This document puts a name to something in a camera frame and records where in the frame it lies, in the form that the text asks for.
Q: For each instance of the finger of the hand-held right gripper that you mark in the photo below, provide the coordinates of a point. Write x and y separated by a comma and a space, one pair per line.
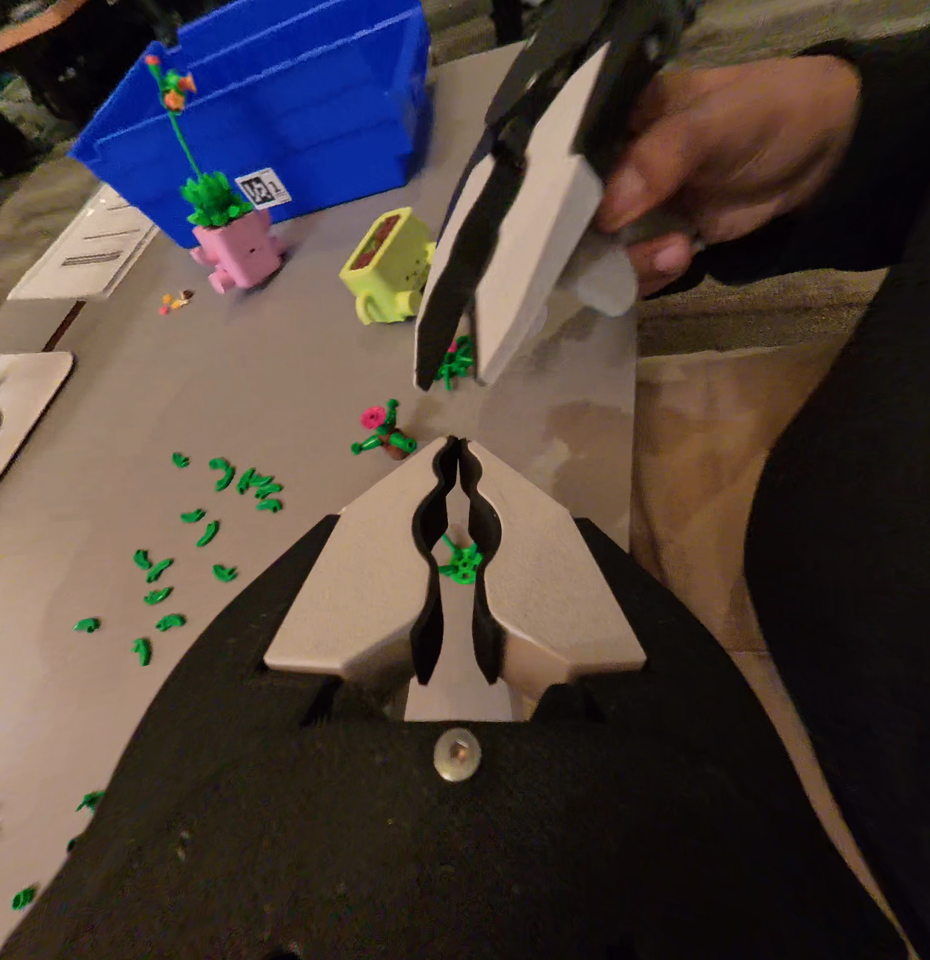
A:
547, 225
457, 285

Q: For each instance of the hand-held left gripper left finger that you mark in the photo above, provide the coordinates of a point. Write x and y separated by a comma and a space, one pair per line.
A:
345, 600

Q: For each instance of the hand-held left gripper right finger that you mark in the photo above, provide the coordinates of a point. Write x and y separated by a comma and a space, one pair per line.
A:
562, 600

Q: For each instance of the green toy wheel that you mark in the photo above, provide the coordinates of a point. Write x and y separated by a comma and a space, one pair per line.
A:
465, 566

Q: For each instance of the green curved leaf piece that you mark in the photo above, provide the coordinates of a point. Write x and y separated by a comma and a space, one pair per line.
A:
448, 544

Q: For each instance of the person's right hand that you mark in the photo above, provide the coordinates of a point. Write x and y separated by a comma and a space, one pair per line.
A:
734, 150

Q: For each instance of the lime green toy figure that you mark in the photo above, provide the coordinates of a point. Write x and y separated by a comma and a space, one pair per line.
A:
401, 281

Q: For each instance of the toy bush with pink flowers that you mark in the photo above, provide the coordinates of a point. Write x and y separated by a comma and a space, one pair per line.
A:
456, 366

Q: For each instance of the scatter of green toy leaves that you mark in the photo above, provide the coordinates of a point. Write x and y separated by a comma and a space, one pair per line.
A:
208, 534

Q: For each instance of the toy cactus with pink flower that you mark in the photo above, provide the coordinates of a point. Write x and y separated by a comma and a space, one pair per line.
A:
393, 442

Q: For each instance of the pink toy figure with plant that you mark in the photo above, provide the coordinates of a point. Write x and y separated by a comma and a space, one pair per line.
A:
244, 251

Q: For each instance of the blue plastic bin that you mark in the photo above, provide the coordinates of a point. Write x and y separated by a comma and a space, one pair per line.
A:
322, 112

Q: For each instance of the small orange toy pieces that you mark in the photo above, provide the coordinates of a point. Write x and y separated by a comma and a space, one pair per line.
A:
178, 301

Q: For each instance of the white printed sheet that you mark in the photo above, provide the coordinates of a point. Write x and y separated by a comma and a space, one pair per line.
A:
90, 247

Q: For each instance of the white rounded board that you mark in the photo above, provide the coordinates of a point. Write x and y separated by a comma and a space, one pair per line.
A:
30, 397

